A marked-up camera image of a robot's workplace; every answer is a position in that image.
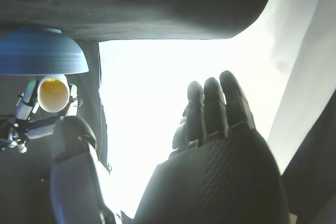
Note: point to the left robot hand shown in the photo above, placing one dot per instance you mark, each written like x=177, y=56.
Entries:
x=223, y=176

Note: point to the white plastic cup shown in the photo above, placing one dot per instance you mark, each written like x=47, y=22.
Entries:
x=52, y=104

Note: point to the yellow beads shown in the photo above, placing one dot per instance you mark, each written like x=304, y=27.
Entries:
x=51, y=86

